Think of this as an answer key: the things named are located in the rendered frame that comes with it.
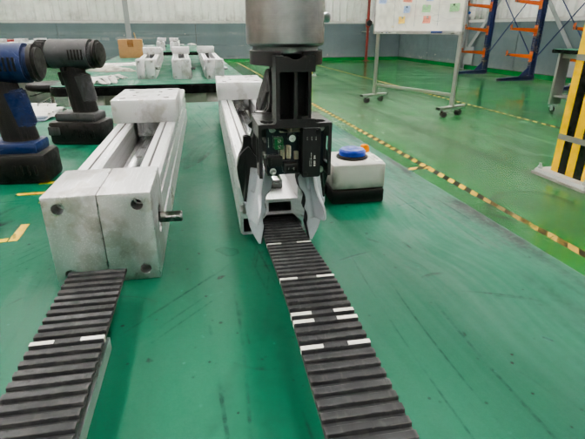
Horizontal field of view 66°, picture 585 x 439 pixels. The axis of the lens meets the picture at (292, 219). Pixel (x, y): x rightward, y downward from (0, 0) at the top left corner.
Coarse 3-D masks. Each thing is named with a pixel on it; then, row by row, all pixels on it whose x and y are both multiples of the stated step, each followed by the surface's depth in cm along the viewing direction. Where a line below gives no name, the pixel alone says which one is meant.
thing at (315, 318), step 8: (304, 312) 35; (312, 312) 35; (320, 312) 35; (328, 312) 35; (336, 312) 35; (344, 312) 35; (352, 312) 35; (296, 320) 35; (304, 320) 34; (312, 320) 34; (320, 320) 34; (328, 320) 34; (336, 320) 34; (344, 320) 34; (352, 320) 34
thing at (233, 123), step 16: (224, 112) 90; (240, 112) 105; (224, 128) 92; (240, 128) 75; (240, 144) 65; (272, 176) 60; (288, 176) 61; (240, 192) 54; (272, 192) 58; (288, 192) 58; (240, 208) 56; (272, 208) 57; (288, 208) 57; (240, 224) 56
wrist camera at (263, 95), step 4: (268, 72) 46; (264, 76) 46; (264, 80) 47; (264, 84) 47; (260, 88) 50; (264, 88) 47; (268, 88) 46; (260, 92) 50; (264, 92) 47; (268, 92) 46; (260, 96) 50; (264, 96) 47; (260, 100) 50; (264, 100) 48; (256, 104) 55; (260, 104) 50; (264, 104) 49; (256, 108) 55; (260, 108) 51; (264, 108) 51
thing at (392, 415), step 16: (320, 416) 26; (336, 416) 26; (352, 416) 26; (368, 416) 26; (384, 416) 26; (400, 416) 26; (336, 432) 25; (352, 432) 25; (368, 432) 25; (384, 432) 25
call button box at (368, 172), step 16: (336, 160) 66; (352, 160) 66; (368, 160) 66; (336, 176) 64; (352, 176) 65; (368, 176) 65; (384, 176) 66; (336, 192) 66; (352, 192) 66; (368, 192) 66
